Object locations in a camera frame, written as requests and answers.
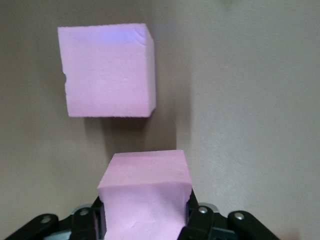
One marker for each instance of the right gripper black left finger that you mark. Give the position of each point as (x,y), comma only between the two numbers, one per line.
(85,225)

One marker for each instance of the pink foam cube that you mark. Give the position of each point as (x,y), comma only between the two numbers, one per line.
(145,190)
(105,72)

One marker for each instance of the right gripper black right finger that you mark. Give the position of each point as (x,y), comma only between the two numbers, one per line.
(200,222)

